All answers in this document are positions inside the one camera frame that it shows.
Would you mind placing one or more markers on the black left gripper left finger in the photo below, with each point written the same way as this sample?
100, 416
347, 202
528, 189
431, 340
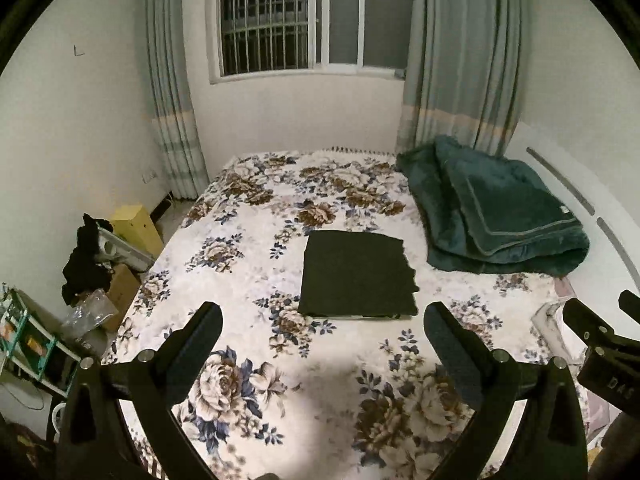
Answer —
95, 442

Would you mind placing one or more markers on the white headboard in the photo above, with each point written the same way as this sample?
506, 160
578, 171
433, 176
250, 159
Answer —
612, 264

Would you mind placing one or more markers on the dark green plush blanket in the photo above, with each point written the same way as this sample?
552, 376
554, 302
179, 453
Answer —
485, 214

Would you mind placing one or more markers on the clear plastic bag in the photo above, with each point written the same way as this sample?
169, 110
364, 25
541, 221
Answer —
90, 313

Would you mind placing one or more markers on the green white shelf rack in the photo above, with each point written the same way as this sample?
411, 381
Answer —
29, 346

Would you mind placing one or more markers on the floral bed cover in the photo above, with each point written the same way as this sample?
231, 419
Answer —
301, 397

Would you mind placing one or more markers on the barred window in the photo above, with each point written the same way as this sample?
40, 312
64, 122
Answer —
253, 38

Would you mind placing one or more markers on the folded black cloth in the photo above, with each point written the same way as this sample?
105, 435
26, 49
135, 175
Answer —
348, 274

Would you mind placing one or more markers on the brown cardboard box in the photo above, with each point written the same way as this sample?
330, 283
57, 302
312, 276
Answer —
123, 288

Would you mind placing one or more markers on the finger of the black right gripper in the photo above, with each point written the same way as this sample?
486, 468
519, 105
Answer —
593, 331
629, 303

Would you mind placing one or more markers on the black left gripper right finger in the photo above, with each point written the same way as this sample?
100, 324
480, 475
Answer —
550, 441

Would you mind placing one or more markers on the black garment pile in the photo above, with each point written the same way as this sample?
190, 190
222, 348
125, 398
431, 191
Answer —
82, 272

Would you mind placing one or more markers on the striped curtain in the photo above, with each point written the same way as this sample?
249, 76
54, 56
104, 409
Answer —
465, 73
162, 62

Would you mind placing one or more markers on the yellow box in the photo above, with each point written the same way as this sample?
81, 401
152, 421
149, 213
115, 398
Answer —
134, 224

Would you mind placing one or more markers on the right striped curtain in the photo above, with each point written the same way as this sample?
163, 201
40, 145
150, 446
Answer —
465, 73

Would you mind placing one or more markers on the white grey appliance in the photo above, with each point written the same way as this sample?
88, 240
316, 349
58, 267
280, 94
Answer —
114, 249

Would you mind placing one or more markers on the left striped curtain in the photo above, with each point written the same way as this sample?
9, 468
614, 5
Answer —
162, 62

